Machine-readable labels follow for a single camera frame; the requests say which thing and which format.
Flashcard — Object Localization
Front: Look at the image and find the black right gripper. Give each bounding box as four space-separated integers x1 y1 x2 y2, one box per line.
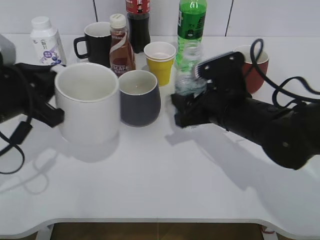
170 84 253 128

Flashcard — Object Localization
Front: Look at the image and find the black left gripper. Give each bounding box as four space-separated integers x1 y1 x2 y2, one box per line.
0 63 66 128

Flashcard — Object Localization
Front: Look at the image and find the large white ceramic mug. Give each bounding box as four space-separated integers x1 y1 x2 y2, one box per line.
54 62 121 145

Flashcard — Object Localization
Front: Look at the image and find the clear water bottle green label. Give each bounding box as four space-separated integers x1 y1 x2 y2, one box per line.
174 59 206 96

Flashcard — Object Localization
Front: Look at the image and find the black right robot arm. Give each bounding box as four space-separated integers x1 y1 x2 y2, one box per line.
171 83 320 170

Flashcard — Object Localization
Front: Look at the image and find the grey ceramic mug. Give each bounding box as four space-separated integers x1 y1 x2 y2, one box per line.
118 70 161 127

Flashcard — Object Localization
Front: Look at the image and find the black ceramic mug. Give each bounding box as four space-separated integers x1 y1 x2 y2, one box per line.
73 21 112 68

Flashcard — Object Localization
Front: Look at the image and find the white milk carton bottle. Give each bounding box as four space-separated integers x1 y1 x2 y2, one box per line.
30 16 67 66

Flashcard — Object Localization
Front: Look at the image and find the yellow paper cup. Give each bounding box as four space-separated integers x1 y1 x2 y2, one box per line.
143 41 176 86

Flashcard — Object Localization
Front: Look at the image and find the brown Nescafe coffee bottle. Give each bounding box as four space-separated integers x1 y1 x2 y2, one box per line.
109 13 136 77

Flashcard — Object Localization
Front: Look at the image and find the green soda bottle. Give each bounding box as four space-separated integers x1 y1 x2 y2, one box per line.
176 0 208 66

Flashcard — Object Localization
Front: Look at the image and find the dark cola bottle red label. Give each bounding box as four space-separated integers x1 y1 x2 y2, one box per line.
125 0 151 54

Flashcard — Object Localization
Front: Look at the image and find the white table leg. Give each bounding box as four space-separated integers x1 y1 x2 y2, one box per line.
35 220 55 240

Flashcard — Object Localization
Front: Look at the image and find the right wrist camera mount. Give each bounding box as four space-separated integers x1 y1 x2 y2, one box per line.
192 51 247 93

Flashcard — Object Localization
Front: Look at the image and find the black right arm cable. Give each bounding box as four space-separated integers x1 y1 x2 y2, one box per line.
241 38 320 109

